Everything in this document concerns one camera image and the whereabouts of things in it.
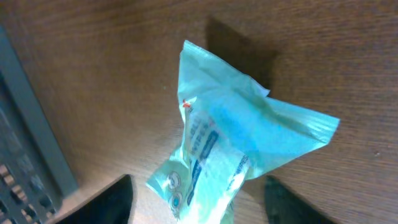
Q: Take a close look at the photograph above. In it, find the teal wet wipes packet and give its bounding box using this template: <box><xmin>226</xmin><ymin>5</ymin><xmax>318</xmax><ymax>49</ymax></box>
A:
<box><xmin>146</xmin><ymin>41</ymin><xmax>340</xmax><ymax>223</ymax></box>

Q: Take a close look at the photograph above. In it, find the dark grey plastic basket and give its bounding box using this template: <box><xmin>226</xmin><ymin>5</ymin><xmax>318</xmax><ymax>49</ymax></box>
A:
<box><xmin>1</xmin><ymin>29</ymin><xmax>78</xmax><ymax>223</ymax></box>

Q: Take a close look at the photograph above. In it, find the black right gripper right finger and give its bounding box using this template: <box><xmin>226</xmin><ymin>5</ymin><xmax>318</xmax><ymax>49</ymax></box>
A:
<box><xmin>264</xmin><ymin>175</ymin><xmax>336</xmax><ymax>224</ymax></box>

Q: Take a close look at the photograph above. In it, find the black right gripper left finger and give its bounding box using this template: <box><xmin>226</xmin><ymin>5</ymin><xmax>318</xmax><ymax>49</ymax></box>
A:
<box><xmin>55</xmin><ymin>174</ymin><xmax>134</xmax><ymax>224</ymax></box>

